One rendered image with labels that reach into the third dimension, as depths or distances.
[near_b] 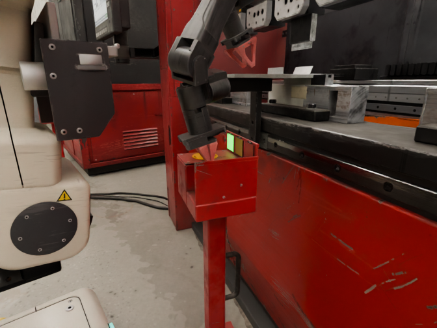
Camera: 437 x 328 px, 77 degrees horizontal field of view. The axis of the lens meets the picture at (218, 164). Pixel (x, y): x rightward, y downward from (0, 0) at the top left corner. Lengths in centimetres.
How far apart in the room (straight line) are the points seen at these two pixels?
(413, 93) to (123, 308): 138
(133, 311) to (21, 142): 104
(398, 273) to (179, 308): 100
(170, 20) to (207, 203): 124
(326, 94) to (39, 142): 70
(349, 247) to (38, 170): 63
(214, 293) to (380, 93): 83
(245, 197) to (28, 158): 45
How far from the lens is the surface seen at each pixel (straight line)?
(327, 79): 88
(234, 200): 67
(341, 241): 70
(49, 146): 55
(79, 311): 108
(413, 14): 138
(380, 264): 64
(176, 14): 172
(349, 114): 79
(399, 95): 102
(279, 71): 91
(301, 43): 100
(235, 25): 85
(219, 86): 64
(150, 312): 141
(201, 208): 65
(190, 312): 138
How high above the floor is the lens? 98
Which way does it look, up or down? 17 degrees down
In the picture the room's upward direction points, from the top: straight up
